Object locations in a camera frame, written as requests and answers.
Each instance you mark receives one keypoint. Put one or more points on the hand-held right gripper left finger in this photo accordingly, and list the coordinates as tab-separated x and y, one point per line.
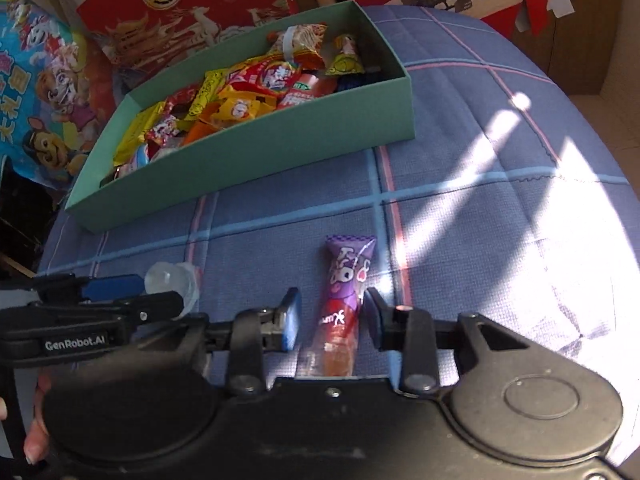
291	320

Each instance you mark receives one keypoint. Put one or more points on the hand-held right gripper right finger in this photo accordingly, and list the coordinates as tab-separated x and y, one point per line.
374	317

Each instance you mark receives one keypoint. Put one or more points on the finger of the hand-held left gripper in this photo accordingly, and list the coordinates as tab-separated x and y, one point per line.
155	306
112	286

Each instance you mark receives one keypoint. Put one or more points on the clear jelly cup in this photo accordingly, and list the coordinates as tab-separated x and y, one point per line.
172	280

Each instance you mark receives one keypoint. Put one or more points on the purple tube snack packet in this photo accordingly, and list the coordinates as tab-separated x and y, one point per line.
342	300

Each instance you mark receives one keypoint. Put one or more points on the square yellow snack packet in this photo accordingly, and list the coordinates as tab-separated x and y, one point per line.
135	130

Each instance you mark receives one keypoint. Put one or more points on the red white cartoon packet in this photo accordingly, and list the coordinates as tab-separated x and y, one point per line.
162	130

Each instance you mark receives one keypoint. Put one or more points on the green cardboard box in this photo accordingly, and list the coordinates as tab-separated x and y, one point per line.
250	160

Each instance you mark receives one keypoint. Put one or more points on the long orange snack packet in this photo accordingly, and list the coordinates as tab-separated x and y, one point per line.
305	92

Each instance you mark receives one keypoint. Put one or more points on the dark blue snack packet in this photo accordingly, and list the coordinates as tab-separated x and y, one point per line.
350	82

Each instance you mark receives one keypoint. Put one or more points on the red printed snack packet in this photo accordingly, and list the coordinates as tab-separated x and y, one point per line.
270	75

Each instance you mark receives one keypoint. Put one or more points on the small yellow green packet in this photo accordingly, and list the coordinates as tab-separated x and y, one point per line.
345	60

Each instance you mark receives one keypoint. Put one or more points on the orange striped noodle packet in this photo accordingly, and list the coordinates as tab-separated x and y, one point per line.
300	42

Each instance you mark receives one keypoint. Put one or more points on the person's left hand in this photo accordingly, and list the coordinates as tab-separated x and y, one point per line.
37	440

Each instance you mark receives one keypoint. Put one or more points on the plaid blue tablecloth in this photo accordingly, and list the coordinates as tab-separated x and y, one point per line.
475	185

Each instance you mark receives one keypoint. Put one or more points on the blue cartoon gift bag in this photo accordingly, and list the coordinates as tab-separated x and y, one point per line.
50	85

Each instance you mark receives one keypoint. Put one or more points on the red horse print gift box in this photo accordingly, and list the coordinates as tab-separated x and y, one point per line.
175	15

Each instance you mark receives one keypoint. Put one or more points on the tall brown cardboard box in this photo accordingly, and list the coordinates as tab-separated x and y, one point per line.
585	35

